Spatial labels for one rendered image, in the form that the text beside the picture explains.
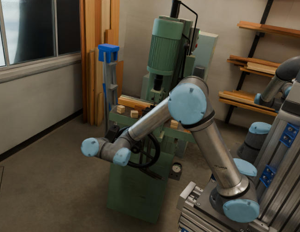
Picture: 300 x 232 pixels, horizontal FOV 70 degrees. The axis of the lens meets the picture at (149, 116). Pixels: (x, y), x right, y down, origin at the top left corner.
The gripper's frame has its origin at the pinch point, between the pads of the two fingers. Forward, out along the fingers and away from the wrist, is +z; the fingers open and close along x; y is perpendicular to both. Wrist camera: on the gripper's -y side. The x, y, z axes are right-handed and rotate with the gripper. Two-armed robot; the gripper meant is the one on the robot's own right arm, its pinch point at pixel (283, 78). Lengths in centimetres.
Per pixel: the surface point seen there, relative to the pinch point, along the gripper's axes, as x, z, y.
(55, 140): -217, -18, 95
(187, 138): -57, -66, 30
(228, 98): -33, 129, 62
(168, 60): -74, -59, -16
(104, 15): -201, 78, -41
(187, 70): -67, -34, -6
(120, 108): -103, -69, 17
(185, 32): -71, -34, -31
